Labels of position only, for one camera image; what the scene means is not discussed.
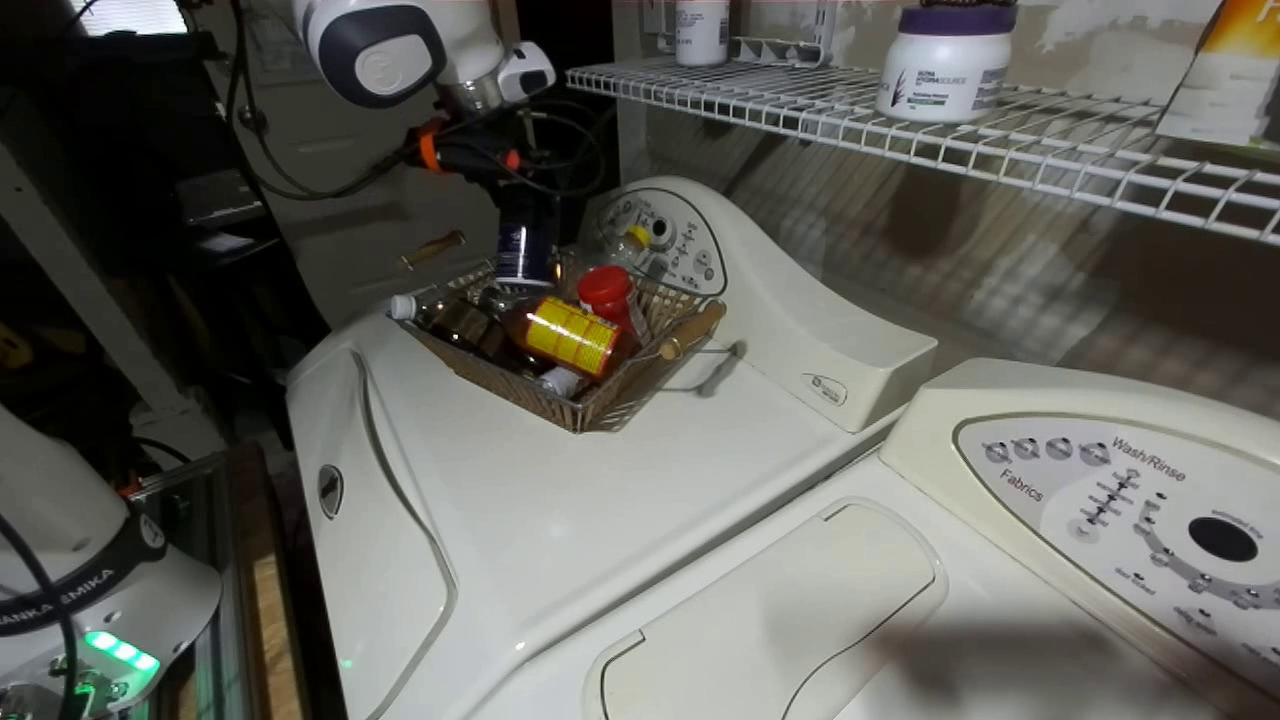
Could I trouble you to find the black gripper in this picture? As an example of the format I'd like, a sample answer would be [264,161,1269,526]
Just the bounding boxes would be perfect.
[414,108,590,204]

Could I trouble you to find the black cylindrical canister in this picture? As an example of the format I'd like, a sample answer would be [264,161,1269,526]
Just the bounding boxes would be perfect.
[497,187,555,290]

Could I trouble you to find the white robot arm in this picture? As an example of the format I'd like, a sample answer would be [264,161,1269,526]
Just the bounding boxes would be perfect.
[294,0,576,210]

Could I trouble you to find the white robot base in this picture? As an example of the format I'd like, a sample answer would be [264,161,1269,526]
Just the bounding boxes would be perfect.
[0,409,221,720]

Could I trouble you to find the white bottle on shelf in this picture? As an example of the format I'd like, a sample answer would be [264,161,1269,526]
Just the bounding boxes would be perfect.
[676,0,729,68]

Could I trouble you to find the red bottle cap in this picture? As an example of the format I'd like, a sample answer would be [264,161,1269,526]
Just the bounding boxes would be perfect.
[576,265,631,326]

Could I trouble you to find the yellow cylindrical container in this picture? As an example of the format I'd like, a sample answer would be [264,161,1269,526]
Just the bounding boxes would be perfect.
[515,297,621,377]

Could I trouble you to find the small dark brown bottles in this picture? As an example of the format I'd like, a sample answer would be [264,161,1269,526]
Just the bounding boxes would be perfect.
[419,290,524,368]

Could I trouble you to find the white jar purple lid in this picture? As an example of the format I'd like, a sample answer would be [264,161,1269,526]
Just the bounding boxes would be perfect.
[877,6,1015,123]

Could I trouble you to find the white left washing machine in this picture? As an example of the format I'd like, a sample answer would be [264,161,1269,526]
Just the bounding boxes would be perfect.
[288,177,938,720]

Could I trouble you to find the white right dryer machine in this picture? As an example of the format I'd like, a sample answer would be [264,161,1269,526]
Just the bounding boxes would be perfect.
[477,359,1280,720]

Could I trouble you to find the orange white box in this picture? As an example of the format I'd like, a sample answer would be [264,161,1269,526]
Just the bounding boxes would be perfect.
[1158,0,1280,149]

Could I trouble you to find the woven wire basket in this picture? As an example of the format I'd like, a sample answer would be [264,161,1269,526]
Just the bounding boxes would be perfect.
[389,229,729,434]

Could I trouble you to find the white wire shelf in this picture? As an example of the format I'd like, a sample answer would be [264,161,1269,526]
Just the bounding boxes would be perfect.
[564,62,1280,247]

